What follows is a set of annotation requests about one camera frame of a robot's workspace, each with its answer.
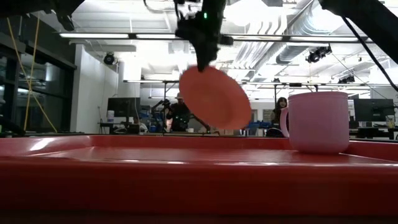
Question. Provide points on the pink plastic mug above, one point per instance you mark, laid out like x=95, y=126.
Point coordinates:
x=320, y=124

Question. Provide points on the pink plastic plate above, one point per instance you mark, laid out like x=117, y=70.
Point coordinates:
x=217, y=99

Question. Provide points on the black ceiling camera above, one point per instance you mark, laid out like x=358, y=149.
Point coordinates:
x=109, y=59

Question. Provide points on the person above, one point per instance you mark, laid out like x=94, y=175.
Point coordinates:
x=178, y=115
x=281, y=107

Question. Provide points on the black computer monitor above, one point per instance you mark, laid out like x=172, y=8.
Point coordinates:
x=373, y=110
x=124, y=107

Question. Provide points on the white canister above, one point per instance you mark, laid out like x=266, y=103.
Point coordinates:
x=110, y=116

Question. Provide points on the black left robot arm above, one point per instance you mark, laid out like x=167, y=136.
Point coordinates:
x=31, y=4

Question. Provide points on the black ceiling spotlight cluster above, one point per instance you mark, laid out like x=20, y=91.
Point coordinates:
x=317, y=54
x=346, y=79

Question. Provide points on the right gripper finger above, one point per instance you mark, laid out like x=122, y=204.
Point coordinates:
x=211, y=54
x=201, y=59

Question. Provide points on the red plastic tray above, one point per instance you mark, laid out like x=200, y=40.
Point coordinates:
x=186, y=186

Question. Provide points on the silver ventilation duct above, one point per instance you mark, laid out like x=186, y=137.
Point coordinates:
x=289, y=53

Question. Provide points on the blue storage bins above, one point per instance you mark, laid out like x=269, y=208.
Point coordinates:
x=259, y=125

